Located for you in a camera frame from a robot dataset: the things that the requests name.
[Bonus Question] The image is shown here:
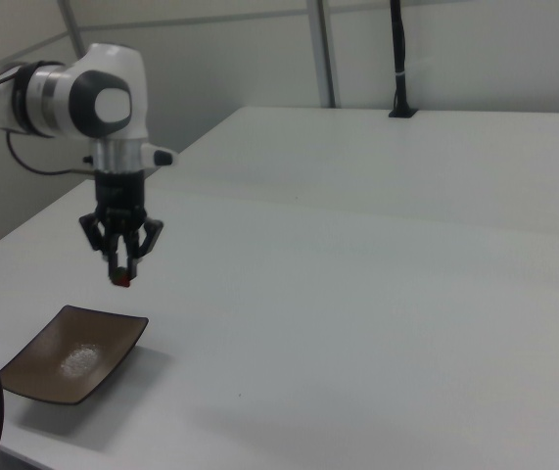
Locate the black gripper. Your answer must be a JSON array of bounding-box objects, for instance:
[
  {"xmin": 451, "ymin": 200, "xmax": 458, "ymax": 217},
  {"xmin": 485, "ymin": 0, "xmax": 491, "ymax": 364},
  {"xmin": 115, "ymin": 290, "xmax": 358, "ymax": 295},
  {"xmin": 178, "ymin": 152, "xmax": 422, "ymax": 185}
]
[{"xmin": 78, "ymin": 169, "xmax": 165, "ymax": 282}]

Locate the brown square ceramic plate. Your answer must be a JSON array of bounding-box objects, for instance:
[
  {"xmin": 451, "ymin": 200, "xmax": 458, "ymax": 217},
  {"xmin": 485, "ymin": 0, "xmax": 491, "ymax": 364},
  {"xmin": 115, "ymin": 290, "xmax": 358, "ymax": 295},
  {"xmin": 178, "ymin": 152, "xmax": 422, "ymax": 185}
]
[{"xmin": 0, "ymin": 304, "xmax": 151, "ymax": 406}]

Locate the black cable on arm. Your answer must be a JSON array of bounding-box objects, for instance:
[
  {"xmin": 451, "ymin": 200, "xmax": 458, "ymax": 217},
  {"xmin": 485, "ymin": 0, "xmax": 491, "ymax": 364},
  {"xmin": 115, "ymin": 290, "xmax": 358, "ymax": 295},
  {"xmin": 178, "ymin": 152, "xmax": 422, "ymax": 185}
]
[{"xmin": 6, "ymin": 130, "xmax": 97, "ymax": 177}]

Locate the grey metal partition post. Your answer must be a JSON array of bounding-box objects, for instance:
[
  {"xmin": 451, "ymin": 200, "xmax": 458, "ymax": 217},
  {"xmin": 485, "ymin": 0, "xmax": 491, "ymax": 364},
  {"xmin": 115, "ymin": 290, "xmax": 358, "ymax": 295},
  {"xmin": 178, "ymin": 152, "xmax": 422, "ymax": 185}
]
[
  {"xmin": 57, "ymin": 0, "xmax": 88, "ymax": 61},
  {"xmin": 306, "ymin": 0, "xmax": 337, "ymax": 109}
]

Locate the black camera stand pole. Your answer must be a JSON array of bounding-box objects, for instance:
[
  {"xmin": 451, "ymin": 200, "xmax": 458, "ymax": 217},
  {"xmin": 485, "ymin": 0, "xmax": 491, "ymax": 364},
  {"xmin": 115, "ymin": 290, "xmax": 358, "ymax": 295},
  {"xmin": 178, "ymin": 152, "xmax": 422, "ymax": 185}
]
[{"xmin": 388, "ymin": 0, "xmax": 418, "ymax": 119}]

